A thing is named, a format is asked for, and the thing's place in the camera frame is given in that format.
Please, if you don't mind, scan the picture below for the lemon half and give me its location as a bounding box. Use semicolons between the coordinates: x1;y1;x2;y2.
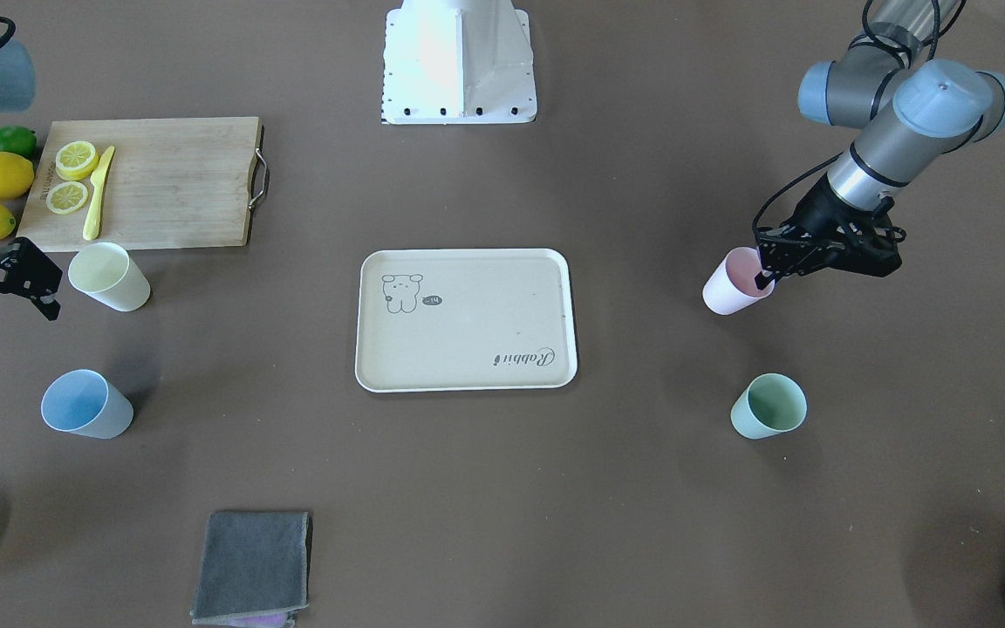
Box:
44;181;89;215
53;140;99;181

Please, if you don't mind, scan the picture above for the green lime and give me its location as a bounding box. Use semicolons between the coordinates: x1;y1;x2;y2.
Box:
0;125;38;159

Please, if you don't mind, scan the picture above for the cream rabbit tray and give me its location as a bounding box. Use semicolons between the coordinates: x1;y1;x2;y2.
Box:
354;248;578;393

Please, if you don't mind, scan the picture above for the lemon half lower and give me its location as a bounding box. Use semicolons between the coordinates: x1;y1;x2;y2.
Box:
44;181;89;215

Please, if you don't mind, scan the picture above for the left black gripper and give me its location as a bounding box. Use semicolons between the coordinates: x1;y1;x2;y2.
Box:
755;179;905;291

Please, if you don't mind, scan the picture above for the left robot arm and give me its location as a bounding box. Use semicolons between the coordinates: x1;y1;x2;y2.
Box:
751;1;1005;290

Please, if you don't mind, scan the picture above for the whole lemon upper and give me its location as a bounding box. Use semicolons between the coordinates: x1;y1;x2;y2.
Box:
0;152;35;201

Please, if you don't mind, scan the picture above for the grey folded cloth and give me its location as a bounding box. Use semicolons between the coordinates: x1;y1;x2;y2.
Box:
190;510;311;627

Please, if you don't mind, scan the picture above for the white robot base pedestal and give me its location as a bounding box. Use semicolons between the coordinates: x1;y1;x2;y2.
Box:
380;1;538;125

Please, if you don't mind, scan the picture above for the yellow plastic knife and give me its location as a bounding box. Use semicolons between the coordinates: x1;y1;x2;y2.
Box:
81;146;116;242

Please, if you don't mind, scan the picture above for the pale yellow cup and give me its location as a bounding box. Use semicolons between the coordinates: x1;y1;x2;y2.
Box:
68;242;151;311

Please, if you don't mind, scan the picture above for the mint green cup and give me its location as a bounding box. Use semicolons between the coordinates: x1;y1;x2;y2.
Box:
730;373;807;439

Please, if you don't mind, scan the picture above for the blue cup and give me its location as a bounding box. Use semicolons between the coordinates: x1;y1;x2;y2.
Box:
40;369;134;439

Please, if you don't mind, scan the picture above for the lemon half upper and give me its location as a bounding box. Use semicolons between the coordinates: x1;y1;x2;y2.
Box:
53;140;99;181

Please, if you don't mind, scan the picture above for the pink cup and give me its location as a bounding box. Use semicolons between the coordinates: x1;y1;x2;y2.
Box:
701;247;775;315

